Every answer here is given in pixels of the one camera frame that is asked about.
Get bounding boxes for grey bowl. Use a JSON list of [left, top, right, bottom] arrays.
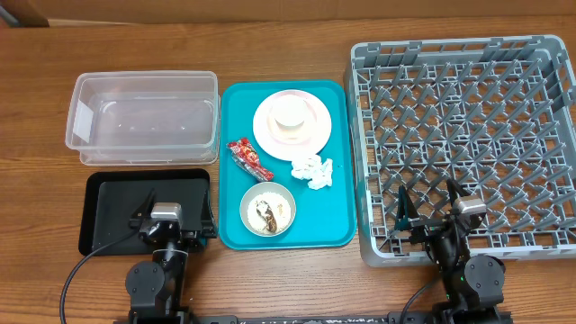
[[239, 182, 296, 238]]

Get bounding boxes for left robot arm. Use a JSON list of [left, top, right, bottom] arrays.
[[125, 191, 217, 323]]

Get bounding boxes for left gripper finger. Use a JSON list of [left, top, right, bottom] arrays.
[[130, 189, 156, 221], [200, 189, 217, 234]]

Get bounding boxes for large pink plate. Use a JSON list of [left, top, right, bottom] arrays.
[[253, 89, 332, 161]]

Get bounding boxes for white tissue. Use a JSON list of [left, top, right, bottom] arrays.
[[291, 155, 333, 190]]

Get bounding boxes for clear plastic bin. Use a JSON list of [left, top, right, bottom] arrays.
[[65, 70, 221, 166]]

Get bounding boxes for white cup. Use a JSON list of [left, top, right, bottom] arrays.
[[272, 94, 307, 129]]

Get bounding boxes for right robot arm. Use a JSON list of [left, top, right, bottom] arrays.
[[394, 178, 513, 323]]

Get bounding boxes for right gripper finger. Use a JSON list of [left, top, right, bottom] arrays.
[[395, 185, 419, 228], [446, 178, 471, 212]]

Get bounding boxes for rice and food scraps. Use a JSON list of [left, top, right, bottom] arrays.
[[247, 192, 293, 236]]

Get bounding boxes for red snack wrapper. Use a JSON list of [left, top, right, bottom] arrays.
[[227, 138, 274, 182]]

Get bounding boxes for teal serving tray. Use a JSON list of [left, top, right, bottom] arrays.
[[219, 80, 356, 250]]

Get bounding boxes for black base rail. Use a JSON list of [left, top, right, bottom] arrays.
[[193, 310, 514, 324]]

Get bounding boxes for grey dishwasher rack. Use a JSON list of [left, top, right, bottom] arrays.
[[345, 35, 575, 266]]

